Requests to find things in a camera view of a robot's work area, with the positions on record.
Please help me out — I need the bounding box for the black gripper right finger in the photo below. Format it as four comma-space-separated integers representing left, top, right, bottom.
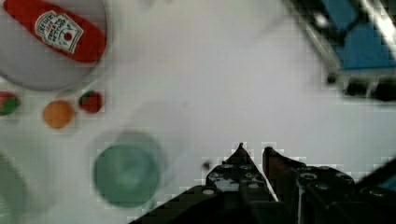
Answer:
262, 147, 355, 224

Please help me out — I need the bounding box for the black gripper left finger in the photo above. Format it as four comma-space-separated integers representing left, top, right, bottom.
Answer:
205, 143, 278, 202

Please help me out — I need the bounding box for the green cup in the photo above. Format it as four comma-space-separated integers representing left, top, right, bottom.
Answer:
92, 133, 164, 208

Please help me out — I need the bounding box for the toy strawberry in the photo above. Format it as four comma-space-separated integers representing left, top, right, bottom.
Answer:
78, 91, 103, 114
0, 91, 20, 116

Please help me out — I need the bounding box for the toy orange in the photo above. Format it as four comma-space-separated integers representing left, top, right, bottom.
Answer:
43, 101, 75, 129

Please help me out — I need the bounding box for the red ketchup bottle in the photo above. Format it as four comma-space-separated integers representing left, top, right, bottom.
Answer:
2, 0, 106, 63

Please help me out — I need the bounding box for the pale pink plate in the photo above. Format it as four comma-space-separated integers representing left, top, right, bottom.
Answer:
0, 0, 111, 91

